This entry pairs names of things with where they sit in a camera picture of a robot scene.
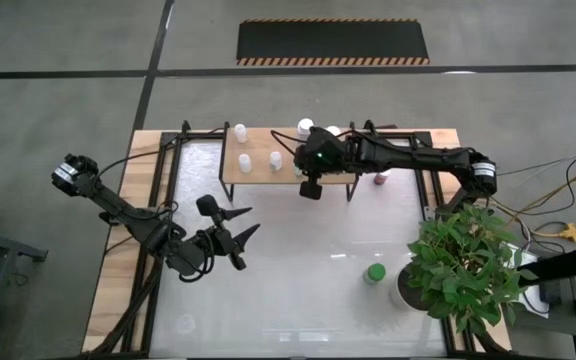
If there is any clear round plastic lid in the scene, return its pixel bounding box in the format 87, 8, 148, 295
175, 313, 197, 336

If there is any green bottle with green cap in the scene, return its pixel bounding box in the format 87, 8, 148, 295
363, 262, 387, 286

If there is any white power adapter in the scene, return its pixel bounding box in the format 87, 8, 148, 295
505, 249, 552, 320

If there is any black hazard-striped floor mat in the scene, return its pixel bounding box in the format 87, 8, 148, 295
236, 18, 431, 67

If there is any wooden shelf with black legs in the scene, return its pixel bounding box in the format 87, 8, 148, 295
219, 120, 360, 202

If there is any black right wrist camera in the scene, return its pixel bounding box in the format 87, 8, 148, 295
298, 180, 324, 201

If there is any black metal table frame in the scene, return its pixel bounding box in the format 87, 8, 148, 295
85, 119, 514, 360

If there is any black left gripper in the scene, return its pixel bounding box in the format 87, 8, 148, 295
196, 194, 262, 259

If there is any yellow extension cord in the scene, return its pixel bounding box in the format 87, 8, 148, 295
497, 169, 576, 245

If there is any potted green plant white pot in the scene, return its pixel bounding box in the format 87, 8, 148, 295
389, 202, 539, 337

